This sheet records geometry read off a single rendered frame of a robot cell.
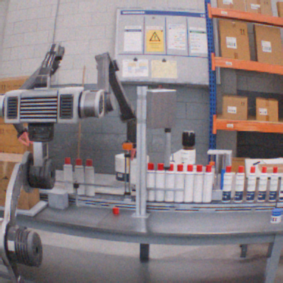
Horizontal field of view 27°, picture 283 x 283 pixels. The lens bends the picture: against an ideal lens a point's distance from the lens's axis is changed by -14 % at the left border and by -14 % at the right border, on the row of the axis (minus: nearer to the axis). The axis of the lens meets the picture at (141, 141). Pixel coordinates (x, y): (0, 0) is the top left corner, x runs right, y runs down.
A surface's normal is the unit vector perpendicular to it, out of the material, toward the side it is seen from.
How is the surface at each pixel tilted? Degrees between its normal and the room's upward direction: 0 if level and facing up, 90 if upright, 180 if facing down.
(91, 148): 90
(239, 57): 92
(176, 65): 90
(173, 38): 90
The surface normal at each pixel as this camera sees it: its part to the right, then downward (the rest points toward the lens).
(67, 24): -0.14, 0.15
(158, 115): 0.68, 0.12
